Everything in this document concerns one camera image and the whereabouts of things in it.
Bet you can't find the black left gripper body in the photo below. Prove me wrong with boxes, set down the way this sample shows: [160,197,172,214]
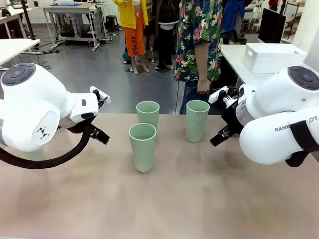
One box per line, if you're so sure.
[66,115,99,134]

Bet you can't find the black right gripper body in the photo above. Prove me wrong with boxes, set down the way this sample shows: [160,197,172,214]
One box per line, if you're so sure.
[221,99,245,137]

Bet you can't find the light green plastic cup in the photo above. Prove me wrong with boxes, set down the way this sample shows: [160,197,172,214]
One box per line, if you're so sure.
[128,122,158,173]
[185,99,210,143]
[136,100,160,142]

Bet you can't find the white plastic basket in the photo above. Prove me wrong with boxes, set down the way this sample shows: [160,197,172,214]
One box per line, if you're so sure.
[242,42,309,74]

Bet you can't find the person's left forearm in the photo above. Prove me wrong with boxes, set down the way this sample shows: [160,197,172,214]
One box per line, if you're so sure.
[194,41,209,82]

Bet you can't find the person's left hand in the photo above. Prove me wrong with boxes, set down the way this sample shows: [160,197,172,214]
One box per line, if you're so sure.
[196,79,212,96]

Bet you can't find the white side table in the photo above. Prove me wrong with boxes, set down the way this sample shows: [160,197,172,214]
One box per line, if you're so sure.
[220,43,311,88]

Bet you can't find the person in floral shirt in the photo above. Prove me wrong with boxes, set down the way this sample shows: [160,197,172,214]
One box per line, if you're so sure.
[174,0,224,115]

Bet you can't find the black computer monitor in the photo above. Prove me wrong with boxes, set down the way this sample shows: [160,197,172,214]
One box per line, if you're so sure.
[257,7,288,44]

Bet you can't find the figure in black clothes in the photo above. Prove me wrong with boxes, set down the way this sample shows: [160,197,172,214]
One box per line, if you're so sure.
[149,0,180,71]

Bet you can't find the person in blue shirt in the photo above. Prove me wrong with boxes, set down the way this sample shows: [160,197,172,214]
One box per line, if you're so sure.
[221,0,246,46]

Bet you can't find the white table with black pole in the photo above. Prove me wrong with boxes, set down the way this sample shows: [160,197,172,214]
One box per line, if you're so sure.
[0,38,41,66]

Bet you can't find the mannequin yellow jacket orange shorts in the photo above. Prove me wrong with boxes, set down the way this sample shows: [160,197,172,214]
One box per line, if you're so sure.
[112,0,151,75]

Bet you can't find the black tripod pole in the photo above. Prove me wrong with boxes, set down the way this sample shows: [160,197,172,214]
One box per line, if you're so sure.
[20,0,37,42]

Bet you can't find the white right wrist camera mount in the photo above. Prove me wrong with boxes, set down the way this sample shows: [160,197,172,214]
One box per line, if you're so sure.
[208,86,240,108]

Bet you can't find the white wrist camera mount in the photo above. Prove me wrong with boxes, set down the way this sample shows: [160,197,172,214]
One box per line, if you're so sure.
[208,86,240,108]
[89,85,111,109]

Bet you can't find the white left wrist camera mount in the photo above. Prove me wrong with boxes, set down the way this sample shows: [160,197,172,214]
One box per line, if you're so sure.
[89,85,111,109]

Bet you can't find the black left arm cable sleeve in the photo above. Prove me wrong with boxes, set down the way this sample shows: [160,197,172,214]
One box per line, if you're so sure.
[0,121,92,170]

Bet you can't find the black arm cable sleeve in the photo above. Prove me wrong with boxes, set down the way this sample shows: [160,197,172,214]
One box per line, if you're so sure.
[0,121,92,170]
[285,119,319,168]

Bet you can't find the black right arm cable sleeve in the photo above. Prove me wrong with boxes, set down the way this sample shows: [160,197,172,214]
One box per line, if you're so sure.
[285,119,319,168]

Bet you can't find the white metal frame desk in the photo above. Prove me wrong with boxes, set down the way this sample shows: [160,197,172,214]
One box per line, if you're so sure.
[42,1,107,52]

